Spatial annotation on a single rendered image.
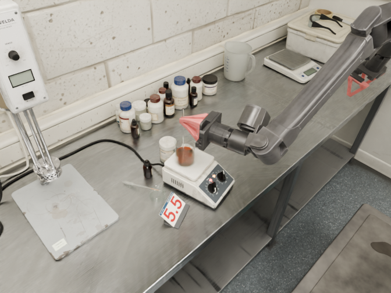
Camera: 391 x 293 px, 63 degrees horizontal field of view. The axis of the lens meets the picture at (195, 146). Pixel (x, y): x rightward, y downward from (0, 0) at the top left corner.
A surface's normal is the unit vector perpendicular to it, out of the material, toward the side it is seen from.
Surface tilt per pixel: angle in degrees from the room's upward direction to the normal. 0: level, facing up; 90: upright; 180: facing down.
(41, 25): 90
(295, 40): 94
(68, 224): 0
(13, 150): 90
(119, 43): 90
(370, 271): 0
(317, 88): 36
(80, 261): 0
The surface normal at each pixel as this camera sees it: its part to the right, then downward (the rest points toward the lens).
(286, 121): -0.33, -0.52
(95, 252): 0.04, -0.73
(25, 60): 0.69, 0.51
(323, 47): -0.67, 0.53
